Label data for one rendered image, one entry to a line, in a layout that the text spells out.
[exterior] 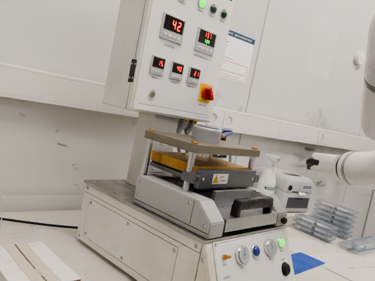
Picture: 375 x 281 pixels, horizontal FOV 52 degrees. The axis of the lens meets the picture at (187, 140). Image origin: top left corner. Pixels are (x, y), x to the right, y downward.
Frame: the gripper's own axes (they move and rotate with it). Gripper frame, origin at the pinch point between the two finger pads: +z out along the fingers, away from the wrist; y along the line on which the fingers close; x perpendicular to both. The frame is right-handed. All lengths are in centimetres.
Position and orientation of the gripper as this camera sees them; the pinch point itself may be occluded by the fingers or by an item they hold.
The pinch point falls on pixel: (313, 164)
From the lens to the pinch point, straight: 116.1
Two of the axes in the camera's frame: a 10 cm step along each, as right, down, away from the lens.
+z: -2.6, 0.0, 9.7
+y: -9.4, -2.3, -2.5
